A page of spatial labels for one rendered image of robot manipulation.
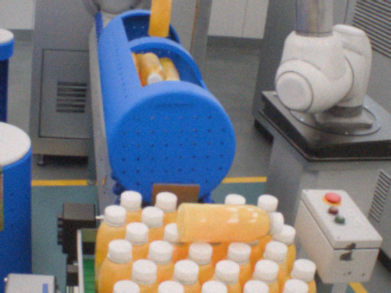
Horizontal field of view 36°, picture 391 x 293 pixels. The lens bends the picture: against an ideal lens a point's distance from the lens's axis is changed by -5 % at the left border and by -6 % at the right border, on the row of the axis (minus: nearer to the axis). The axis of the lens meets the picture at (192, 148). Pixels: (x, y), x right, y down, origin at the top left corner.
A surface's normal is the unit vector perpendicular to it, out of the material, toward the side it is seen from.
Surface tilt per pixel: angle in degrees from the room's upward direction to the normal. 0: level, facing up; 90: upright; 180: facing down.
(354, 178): 90
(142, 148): 90
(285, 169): 90
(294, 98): 100
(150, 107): 90
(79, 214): 0
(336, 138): 5
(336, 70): 78
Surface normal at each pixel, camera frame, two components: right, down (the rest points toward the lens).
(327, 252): -0.98, -0.04
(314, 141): 0.07, -0.89
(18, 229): 0.89, 0.27
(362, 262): 0.17, 0.41
